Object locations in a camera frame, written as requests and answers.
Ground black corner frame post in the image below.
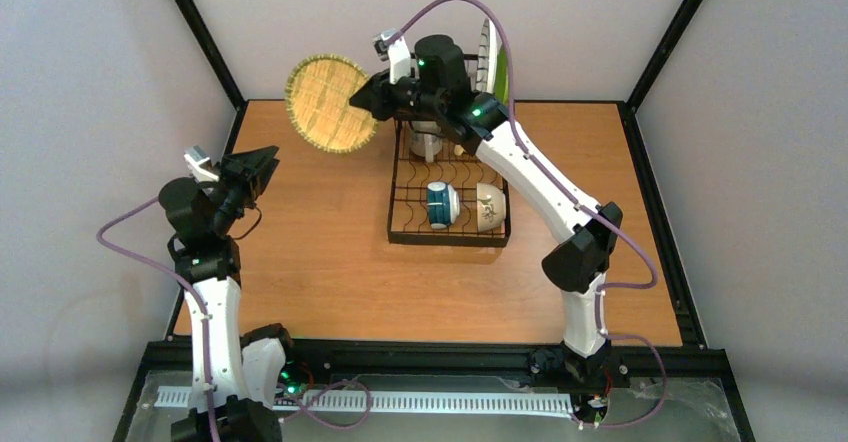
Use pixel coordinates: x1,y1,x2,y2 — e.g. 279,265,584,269
173,0,247,111
626,0,704,114

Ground black front frame rail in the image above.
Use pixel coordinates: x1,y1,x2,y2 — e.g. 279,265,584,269
142,338,730,387

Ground woven bamboo tray green rim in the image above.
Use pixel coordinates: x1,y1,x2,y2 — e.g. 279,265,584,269
285,53,378,154

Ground white slotted cable duct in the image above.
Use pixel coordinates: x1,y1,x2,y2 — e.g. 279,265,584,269
154,385,575,419

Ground white blue striped plate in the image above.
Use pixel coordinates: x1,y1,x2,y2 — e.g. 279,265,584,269
475,18,500,94

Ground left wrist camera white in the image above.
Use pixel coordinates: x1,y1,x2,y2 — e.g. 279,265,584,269
184,145,220,183

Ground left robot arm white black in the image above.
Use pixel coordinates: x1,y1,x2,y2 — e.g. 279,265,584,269
157,146,292,441

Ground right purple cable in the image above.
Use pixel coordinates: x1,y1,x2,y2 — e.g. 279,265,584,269
397,0,669,430

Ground cream bowl floral pattern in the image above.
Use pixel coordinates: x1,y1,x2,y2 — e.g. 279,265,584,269
475,183,508,233

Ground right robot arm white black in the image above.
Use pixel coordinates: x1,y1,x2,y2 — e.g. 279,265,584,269
349,30,622,382

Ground black corner frame post right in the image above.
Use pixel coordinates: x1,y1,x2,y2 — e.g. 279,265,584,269
626,0,704,114

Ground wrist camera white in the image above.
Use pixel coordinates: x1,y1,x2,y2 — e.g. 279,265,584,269
184,145,220,183
373,28,412,84

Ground black corner frame post left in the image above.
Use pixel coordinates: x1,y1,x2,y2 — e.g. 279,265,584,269
173,0,247,111

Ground white mug coral pattern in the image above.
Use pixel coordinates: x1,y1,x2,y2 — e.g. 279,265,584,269
410,121,443,163

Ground white bowl dark outside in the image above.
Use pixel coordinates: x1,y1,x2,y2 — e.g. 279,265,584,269
426,181,461,230

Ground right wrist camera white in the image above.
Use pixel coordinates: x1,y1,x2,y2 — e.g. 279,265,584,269
373,28,412,84

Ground black wire dish rack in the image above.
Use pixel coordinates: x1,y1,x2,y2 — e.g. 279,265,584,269
387,53,511,249

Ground green plate woven rim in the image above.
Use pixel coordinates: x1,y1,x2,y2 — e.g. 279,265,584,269
493,46,509,106

